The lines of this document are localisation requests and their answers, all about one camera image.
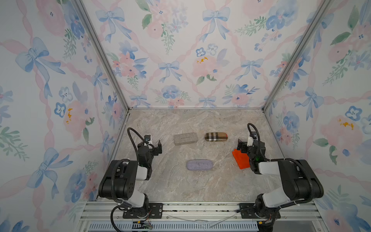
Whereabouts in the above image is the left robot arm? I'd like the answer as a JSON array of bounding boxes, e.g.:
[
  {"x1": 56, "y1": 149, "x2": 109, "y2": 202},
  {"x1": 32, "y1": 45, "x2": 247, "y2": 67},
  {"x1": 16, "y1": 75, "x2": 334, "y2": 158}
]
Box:
[{"x1": 99, "y1": 142, "x2": 162, "y2": 218}]

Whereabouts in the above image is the left corner aluminium post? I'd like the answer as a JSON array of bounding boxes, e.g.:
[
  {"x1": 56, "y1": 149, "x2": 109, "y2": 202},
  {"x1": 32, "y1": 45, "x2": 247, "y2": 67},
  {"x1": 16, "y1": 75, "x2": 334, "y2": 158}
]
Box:
[{"x1": 71, "y1": 0, "x2": 129, "y2": 113}]

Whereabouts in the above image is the grey eyeglass case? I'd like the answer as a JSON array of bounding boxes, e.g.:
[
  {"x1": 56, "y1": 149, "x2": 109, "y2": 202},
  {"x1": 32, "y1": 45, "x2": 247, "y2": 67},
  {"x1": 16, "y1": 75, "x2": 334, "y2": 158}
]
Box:
[{"x1": 174, "y1": 132, "x2": 198, "y2": 146}]

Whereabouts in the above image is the corner aluminium post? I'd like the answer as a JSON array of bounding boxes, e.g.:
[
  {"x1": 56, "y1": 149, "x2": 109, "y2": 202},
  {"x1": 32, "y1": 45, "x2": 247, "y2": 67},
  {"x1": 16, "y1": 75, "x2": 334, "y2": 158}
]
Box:
[
  {"x1": 71, "y1": 0, "x2": 129, "y2": 113},
  {"x1": 262, "y1": 0, "x2": 332, "y2": 113}
]

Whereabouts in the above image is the right corner aluminium post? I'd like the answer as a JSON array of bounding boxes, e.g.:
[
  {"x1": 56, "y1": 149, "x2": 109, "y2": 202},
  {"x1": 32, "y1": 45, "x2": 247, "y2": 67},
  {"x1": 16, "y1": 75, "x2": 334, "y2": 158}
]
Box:
[{"x1": 262, "y1": 0, "x2": 332, "y2": 113}]

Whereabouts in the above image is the purple fabric eyeglass case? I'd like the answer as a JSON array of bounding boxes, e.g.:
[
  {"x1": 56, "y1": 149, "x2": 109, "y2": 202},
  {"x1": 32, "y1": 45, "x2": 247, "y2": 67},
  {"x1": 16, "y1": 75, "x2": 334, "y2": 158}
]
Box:
[{"x1": 186, "y1": 159, "x2": 214, "y2": 171}]

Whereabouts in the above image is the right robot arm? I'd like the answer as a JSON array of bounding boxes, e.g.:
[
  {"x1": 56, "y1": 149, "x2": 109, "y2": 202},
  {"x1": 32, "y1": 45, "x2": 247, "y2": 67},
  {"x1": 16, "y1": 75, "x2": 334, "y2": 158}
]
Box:
[{"x1": 233, "y1": 139, "x2": 324, "y2": 218}]

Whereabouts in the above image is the orange cleaning cloth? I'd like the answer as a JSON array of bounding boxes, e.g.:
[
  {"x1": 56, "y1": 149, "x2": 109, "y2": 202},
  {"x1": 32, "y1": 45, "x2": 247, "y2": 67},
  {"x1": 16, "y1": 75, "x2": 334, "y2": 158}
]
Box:
[{"x1": 232, "y1": 149, "x2": 250, "y2": 170}]

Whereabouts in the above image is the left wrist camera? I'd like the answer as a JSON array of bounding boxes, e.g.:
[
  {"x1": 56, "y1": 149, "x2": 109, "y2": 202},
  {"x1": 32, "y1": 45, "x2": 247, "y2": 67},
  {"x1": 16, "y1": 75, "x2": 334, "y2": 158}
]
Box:
[{"x1": 144, "y1": 134, "x2": 152, "y2": 144}]

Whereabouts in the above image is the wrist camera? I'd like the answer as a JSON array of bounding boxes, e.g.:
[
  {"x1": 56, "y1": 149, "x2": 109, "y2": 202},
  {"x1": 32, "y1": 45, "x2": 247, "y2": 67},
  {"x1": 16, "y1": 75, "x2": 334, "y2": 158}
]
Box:
[
  {"x1": 144, "y1": 134, "x2": 152, "y2": 144},
  {"x1": 247, "y1": 131, "x2": 258, "y2": 147}
]

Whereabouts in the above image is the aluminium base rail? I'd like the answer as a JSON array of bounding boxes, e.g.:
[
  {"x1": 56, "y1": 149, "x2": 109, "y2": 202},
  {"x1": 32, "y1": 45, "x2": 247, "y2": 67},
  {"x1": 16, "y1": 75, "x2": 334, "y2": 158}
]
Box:
[{"x1": 75, "y1": 201, "x2": 328, "y2": 232}]

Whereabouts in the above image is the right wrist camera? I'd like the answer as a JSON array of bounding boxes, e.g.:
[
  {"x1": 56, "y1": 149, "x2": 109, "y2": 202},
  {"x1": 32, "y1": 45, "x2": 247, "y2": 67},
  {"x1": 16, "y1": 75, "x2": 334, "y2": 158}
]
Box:
[{"x1": 247, "y1": 131, "x2": 258, "y2": 147}]

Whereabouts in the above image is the plaid eyeglass case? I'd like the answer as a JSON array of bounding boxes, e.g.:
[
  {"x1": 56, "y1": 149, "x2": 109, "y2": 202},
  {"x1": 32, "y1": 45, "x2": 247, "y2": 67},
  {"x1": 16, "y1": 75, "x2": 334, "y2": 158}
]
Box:
[{"x1": 204, "y1": 132, "x2": 228, "y2": 142}]

